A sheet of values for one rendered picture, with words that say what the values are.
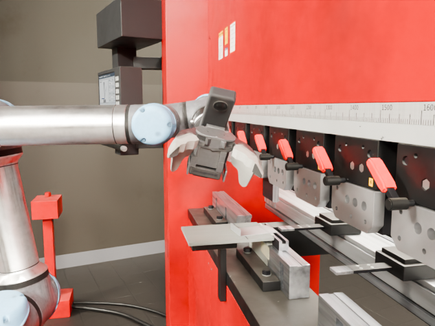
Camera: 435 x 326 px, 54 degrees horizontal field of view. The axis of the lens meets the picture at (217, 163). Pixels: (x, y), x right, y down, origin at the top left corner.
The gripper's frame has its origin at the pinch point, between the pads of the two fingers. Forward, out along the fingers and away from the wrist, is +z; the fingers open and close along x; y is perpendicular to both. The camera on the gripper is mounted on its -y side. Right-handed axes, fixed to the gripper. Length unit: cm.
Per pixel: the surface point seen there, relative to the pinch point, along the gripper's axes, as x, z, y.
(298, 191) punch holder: -25.9, -30.3, 15.9
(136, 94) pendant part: 26, -156, 39
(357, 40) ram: -21.2, -17.7, -21.7
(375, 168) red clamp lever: -23.6, 1.8, -5.5
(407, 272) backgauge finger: -54, -19, 25
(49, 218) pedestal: 67, -179, 140
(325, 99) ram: -22.5, -25.6, -8.3
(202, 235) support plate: -10, -51, 47
